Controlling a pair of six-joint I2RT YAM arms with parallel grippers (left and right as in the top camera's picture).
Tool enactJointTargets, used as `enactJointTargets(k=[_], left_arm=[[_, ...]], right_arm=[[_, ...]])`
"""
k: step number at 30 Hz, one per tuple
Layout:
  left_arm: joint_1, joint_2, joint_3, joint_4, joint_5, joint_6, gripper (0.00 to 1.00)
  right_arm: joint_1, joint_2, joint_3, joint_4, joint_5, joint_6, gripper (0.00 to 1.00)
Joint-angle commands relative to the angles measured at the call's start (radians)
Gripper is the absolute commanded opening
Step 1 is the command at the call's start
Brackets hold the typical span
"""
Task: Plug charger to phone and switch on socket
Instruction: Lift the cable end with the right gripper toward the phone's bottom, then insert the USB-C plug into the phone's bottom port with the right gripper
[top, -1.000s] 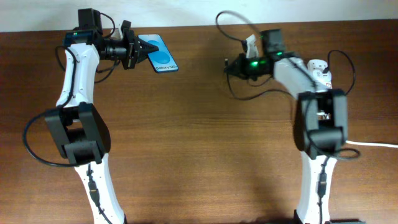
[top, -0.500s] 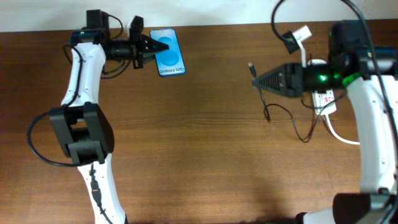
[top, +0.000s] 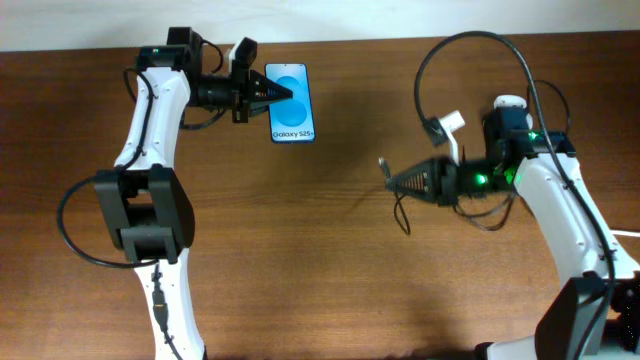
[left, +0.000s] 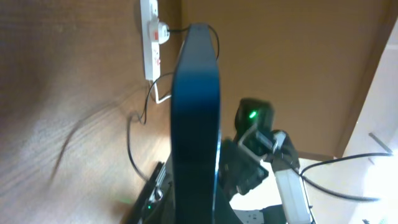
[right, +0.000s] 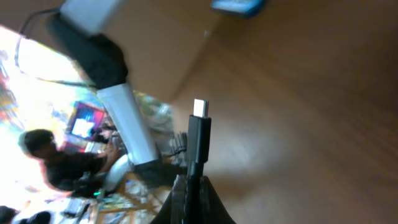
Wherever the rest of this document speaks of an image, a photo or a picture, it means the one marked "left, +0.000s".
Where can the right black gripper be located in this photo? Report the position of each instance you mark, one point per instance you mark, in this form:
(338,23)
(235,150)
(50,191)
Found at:
(240,162)

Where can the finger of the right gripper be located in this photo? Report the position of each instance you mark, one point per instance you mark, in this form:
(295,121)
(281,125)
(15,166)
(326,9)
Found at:
(155,203)

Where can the blue screen smartphone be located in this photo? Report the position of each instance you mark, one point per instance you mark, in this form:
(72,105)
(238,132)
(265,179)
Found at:
(195,127)

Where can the white power strip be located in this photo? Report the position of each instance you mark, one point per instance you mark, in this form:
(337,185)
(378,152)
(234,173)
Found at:
(151,51)

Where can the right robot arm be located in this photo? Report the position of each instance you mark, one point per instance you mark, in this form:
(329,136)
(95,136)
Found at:
(252,115)

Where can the white charger plug adapter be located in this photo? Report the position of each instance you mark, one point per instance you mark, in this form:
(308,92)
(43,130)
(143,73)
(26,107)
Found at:
(158,32)

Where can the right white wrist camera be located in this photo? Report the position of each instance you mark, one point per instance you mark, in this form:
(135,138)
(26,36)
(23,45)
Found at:
(292,196)

